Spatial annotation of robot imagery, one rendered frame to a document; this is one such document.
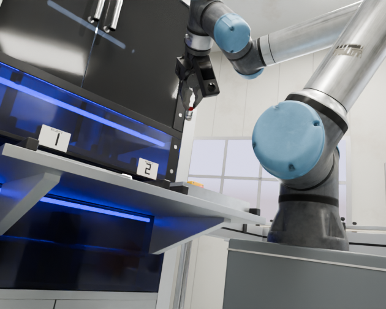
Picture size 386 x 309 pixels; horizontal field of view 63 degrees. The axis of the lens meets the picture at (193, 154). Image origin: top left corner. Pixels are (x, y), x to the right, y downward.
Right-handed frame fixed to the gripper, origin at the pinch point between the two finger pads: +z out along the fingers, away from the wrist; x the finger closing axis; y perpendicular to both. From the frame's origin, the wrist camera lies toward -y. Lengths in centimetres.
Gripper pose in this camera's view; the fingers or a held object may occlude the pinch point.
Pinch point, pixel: (191, 107)
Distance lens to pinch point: 99.6
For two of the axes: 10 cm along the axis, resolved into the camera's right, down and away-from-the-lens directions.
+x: -8.9, 2.3, -3.9
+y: -4.4, -7.0, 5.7
